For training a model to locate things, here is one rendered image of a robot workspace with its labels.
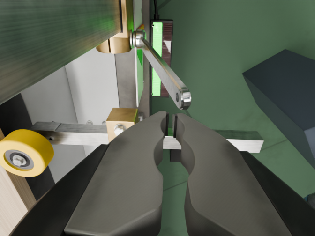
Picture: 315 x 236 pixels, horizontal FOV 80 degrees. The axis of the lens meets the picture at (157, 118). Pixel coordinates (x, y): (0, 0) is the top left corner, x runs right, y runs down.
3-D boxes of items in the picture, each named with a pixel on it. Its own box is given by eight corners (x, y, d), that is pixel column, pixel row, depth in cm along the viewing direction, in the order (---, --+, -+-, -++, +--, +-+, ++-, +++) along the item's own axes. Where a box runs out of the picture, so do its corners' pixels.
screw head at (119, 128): (126, 123, 32) (124, 127, 31) (126, 133, 33) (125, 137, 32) (114, 123, 32) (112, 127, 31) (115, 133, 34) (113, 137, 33)
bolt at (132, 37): (152, 18, 37) (144, 31, 24) (152, 33, 38) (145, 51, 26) (142, 18, 37) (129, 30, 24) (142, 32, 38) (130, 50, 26)
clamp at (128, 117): (141, 107, 36) (138, 121, 32) (142, 159, 43) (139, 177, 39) (109, 106, 37) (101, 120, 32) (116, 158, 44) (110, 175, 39)
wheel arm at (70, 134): (256, 127, 37) (266, 141, 34) (251, 141, 39) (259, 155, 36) (39, 118, 38) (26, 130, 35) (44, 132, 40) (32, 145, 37)
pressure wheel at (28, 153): (44, 99, 37) (0, 134, 27) (79, 123, 40) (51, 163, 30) (27, 123, 40) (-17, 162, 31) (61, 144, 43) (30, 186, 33)
